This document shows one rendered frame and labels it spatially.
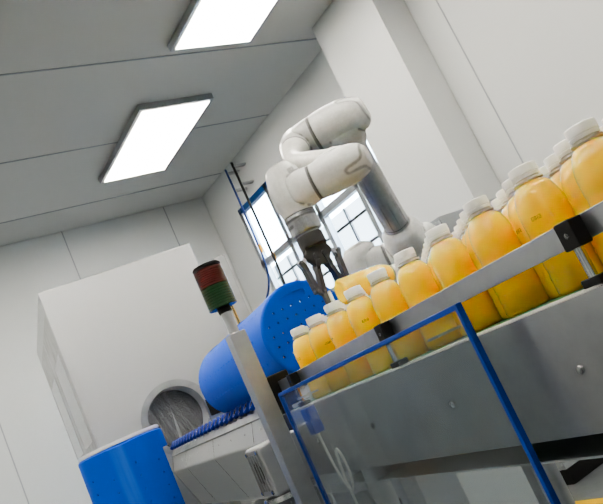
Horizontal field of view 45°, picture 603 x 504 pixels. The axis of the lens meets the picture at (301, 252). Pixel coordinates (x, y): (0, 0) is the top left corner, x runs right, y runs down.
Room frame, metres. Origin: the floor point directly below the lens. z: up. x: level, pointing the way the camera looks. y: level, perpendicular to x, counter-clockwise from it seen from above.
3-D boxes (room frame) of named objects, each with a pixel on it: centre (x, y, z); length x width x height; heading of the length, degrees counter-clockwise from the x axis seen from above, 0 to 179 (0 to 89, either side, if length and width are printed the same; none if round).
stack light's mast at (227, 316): (1.53, 0.20, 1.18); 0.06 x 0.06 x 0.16
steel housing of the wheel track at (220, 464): (2.98, 0.49, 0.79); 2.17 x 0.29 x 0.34; 26
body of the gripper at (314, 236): (1.94, -0.04, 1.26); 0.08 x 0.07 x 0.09; 116
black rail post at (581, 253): (0.84, -0.29, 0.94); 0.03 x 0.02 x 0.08; 26
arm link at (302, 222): (1.94, -0.04, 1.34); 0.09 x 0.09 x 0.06
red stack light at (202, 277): (1.53, 0.20, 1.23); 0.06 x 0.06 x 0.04
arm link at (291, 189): (1.94, -0.05, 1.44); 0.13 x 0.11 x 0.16; 78
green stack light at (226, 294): (1.53, 0.20, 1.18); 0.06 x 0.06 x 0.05
